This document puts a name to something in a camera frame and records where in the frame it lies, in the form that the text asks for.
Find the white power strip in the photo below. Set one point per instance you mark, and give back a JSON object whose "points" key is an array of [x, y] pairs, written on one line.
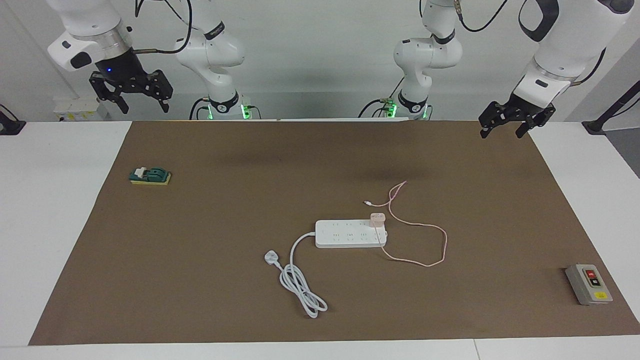
{"points": [[345, 235]]}

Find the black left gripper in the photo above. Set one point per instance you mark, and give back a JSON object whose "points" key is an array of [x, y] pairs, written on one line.
{"points": [[525, 110]]}

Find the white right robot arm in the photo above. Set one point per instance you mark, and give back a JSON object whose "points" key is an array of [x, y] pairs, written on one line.
{"points": [[215, 50]]}

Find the black clamp stand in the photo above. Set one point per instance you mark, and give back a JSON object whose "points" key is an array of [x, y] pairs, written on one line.
{"points": [[10, 127]]}

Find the white box yellow labels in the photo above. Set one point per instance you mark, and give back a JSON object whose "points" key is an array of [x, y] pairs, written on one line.
{"points": [[80, 107]]}

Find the brown table mat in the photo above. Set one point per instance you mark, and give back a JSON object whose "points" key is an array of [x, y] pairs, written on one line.
{"points": [[200, 275]]}

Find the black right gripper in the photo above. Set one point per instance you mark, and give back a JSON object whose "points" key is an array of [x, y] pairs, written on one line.
{"points": [[122, 75]]}

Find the grey push-button switch box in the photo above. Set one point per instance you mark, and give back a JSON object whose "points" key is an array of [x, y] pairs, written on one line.
{"points": [[590, 285]]}

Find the green knife switch yellow base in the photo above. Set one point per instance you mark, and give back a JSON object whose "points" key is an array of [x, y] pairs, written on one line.
{"points": [[155, 175]]}

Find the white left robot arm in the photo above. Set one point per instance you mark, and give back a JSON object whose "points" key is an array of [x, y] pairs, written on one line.
{"points": [[425, 55]]}

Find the pink plug-in charger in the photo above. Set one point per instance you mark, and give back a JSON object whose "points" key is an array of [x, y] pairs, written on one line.
{"points": [[377, 220]]}

